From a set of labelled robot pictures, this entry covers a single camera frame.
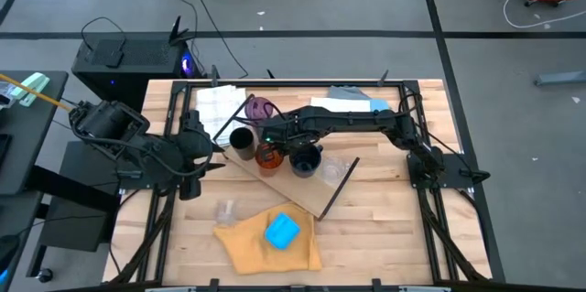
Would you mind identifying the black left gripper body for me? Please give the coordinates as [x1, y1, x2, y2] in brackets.
[189, 134, 217, 179]

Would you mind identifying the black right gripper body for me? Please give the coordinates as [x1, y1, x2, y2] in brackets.
[261, 119, 301, 152]

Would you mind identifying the orange faceted tumbler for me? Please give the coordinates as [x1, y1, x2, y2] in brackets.
[255, 142, 286, 178]

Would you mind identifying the tall black cup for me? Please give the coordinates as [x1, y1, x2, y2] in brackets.
[228, 126, 257, 162]

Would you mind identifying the purple cup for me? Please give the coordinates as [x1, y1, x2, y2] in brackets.
[244, 95, 275, 124]

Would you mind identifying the dark navy mug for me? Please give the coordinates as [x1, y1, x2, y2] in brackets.
[288, 142, 324, 179]

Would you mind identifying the small clear glass tumbler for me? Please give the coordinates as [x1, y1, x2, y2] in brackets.
[215, 197, 240, 227]

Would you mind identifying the white folded towel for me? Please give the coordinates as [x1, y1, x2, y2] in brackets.
[195, 83, 249, 137]

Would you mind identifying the wooden cutting board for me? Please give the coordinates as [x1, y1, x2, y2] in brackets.
[212, 93, 362, 222]

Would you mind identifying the large clear glass cup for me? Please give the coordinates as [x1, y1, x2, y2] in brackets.
[320, 156, 350, 184]

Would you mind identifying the white paper sheet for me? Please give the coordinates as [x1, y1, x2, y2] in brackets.
[309, 95, 373, 114]

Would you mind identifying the grey cloth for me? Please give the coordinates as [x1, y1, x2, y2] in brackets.
[326, 84, 371, 102]

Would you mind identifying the yellow waffle cloth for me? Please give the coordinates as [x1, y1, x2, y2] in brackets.
[212, 201, 323, 276]

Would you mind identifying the light blue cloth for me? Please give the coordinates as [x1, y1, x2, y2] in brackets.
[368, 97, 392, 114]

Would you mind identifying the black computer tower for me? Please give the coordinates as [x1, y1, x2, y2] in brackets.
[71, 16, 205, 113]

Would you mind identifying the black external drive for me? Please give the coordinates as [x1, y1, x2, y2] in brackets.
[103, 49, 125, 70]

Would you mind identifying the yellow rod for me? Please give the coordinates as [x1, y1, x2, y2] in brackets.
[0, 73, 74, 113]

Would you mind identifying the black desk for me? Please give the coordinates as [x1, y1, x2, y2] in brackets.
[0, 70, 71, 198]

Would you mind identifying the mint green stapler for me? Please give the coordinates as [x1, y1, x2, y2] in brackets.
[10, 71, 52, 108]

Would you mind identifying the black caster wheel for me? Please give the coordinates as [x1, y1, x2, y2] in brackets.
[36, 266, 55, 285]

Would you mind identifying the black aluminium table frame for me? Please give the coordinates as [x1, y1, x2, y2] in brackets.
[103, 79, 494, 287]

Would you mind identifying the black pedestal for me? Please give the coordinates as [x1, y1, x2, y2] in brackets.
[38, 139, 123, 254]

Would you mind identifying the grey floor bracket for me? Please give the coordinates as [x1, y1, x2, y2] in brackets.
[532, 70, 586, 88]

